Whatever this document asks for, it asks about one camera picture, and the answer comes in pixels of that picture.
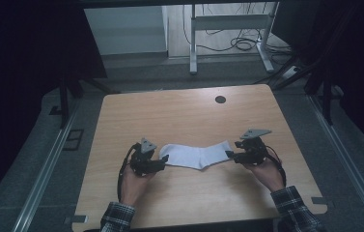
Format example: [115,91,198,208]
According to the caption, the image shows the person's left hand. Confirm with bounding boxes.
[119,169,157,207]

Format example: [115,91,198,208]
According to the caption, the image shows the grey tape piece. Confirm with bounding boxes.
[310,195,329,206]
[63,215,89,225]

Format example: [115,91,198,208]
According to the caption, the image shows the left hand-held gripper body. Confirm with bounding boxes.
[127,137,167,178]

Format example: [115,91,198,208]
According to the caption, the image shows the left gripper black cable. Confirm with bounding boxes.
[117,142,141,203]

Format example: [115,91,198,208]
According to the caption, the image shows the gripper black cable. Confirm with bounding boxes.
[117,142,141,203]
[264,145,288,189]

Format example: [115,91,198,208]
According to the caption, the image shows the person's right hand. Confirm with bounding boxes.
[242,154,286,193]

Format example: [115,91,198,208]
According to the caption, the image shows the black floor cables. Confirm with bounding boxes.
[182,2,294,66]

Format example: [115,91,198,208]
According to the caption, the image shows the black metal stand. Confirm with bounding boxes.
[271,52,336,127]

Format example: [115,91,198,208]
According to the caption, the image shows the metal floor rail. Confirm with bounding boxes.
[11,98,85,232]
[307,94,364,232]

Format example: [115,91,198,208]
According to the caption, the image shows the white cabinet panel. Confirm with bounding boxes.
[83,5,169,56]

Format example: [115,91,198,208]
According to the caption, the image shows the dark curtain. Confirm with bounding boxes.
[0,0,108,214]
[270,0,364,159]

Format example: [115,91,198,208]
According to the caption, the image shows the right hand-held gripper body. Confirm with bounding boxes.
[234,128,272,166]

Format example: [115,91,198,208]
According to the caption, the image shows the white power strip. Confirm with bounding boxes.
[280,65,301,80]

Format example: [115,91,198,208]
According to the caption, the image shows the black floor socket frame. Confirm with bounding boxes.
[62,128,85,152]

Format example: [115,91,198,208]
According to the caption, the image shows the black tripod stand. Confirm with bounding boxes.
[48,75,122,131]

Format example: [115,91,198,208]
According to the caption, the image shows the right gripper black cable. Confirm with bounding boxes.
[264,145,288,189]

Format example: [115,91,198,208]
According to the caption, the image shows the white sock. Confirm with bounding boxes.
[158,139,235,171]

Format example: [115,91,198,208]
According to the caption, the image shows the white metal desk frame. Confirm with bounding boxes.
[188,1,281,76]

